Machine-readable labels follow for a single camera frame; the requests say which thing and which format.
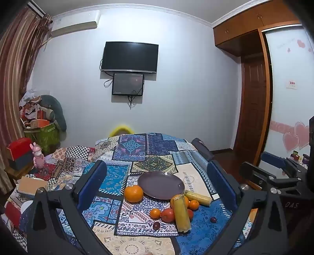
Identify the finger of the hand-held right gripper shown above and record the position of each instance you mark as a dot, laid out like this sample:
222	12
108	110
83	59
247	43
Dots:
255	172
272	158

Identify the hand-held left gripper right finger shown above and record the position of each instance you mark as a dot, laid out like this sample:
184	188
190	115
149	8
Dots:
220	182

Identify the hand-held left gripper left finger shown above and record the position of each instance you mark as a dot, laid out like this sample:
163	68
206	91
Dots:
94	182

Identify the medium orange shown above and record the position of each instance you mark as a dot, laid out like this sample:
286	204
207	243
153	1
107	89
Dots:
186	202

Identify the large orange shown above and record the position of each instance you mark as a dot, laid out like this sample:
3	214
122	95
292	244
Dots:
133	193

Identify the red tomato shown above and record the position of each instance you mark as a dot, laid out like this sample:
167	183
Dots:
190	215
168	215

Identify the dark purple round plate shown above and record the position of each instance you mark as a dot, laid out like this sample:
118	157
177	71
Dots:
159	185

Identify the small cosmetic jar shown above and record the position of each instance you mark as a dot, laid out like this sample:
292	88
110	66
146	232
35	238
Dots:
294	155
305	159

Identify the small orange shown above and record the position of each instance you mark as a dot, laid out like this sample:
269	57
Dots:
155	213
193	205

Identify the checkered patchwork quilt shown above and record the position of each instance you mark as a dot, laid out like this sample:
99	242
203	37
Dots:
73	152

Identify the dark purple grape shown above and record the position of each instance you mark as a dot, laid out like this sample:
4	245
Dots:
156	225
214	219

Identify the brown wooden door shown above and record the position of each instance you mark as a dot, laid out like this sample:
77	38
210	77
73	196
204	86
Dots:
252	103

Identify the pink rabbit toy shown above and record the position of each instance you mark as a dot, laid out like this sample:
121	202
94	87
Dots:
38	157

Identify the beige flat box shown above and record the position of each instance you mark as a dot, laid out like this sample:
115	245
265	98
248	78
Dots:
32	185

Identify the blue patchwork patterned blanket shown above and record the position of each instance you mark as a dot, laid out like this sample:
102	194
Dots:
152	157

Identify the green patterned box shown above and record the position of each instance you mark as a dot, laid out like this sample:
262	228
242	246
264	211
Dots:
46	137

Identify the white paper note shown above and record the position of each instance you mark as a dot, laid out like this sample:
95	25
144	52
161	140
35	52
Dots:
292	84

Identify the grey long pillow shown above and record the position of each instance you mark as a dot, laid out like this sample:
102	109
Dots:
59	110

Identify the red box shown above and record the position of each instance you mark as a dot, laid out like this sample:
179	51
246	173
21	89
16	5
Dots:
20	146

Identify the white heart-decorated sliding door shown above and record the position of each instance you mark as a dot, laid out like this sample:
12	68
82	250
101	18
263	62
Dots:
287	66

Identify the pile of bags and boxes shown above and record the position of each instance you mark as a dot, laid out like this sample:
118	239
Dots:
32	108

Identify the wooden overhead cabinet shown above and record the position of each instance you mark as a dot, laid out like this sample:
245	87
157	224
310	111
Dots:
233	36

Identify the striped brown curtain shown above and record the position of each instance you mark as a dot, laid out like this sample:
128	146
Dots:
17	61

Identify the white air conditioner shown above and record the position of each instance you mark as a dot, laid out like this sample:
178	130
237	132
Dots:
73	24

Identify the small black wall monitor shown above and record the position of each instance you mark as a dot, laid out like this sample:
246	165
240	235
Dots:
127	84

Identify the black wall television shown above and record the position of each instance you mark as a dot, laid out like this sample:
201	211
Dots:
130	57

